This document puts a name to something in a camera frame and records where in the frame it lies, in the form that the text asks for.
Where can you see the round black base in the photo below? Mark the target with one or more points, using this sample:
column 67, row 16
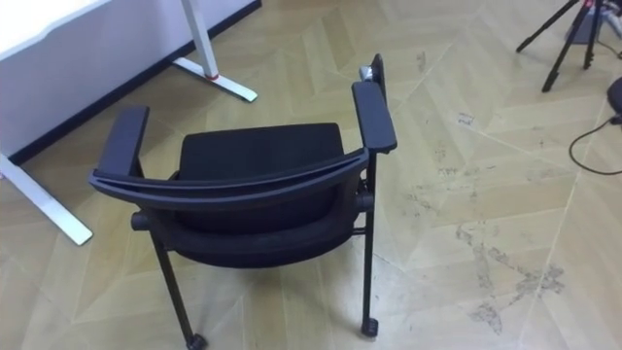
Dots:
column 616, row 94

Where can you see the black mesh armchair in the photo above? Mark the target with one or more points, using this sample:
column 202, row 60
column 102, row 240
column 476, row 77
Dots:
column 257, row 150

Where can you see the white desk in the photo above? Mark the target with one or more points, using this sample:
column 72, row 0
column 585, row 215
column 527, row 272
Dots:
column 29, row 19

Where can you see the black tripod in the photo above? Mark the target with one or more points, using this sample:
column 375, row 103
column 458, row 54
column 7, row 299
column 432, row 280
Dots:
column 566, row 46

